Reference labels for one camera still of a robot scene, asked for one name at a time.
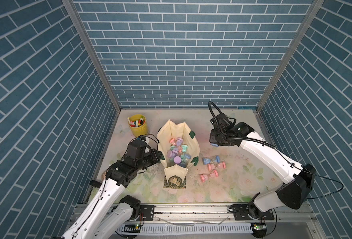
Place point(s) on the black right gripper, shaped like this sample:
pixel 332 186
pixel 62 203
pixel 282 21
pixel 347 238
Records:
pixel 211 139

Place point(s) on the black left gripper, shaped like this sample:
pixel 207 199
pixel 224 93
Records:
pixel 155 157

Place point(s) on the purple hourglass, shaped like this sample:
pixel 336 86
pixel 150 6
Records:
pixel 173 153
pixel 179 141
pixel 177 159

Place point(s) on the cream canvas tote bag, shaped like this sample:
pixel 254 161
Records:
pixel 175 175

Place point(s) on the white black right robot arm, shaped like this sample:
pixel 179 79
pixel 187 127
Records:
pixel 297 179

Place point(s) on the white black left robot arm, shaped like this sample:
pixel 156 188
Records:
pixel 104 194

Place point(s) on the yellow cup with markers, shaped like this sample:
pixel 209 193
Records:
pixel 138 125

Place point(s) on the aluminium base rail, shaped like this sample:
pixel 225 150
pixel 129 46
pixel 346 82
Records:
pixel 134 221

